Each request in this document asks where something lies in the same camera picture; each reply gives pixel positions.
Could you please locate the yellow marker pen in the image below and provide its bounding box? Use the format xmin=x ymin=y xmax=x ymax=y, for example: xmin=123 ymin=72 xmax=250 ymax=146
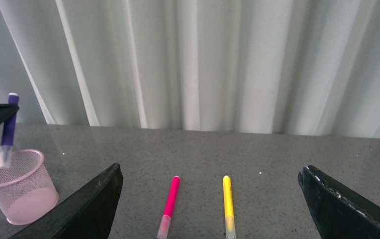
xmin=222 ymin=175 xmax=236 ymax=239

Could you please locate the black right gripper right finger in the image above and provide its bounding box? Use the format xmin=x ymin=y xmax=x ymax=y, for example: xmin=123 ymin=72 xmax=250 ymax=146
xmin=298 ymin=165 xmax=380 ymax=239

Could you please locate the pink marker pen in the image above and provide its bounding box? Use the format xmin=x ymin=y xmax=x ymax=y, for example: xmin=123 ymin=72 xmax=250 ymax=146
xmin=157 ymin=175 xmax=181 ymax=239

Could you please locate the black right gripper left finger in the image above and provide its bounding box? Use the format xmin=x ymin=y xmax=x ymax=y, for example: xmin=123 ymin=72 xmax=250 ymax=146
xmin=12 ymin=163 xmax=123 ymax=239

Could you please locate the white pleated curtain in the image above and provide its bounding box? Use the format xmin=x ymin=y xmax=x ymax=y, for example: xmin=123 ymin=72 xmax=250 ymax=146
xmin=0 ymin=0 xmax=380 ymax=138

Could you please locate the pink mesh pen cup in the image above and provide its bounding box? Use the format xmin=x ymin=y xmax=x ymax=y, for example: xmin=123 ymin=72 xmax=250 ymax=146
xmin=0 ymin=149 xmax=59 ymax=225

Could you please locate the purple marker pen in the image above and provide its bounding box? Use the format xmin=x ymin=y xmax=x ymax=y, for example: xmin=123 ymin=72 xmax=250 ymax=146
xmin=0 ymin=112 xmax=17 ymax=169

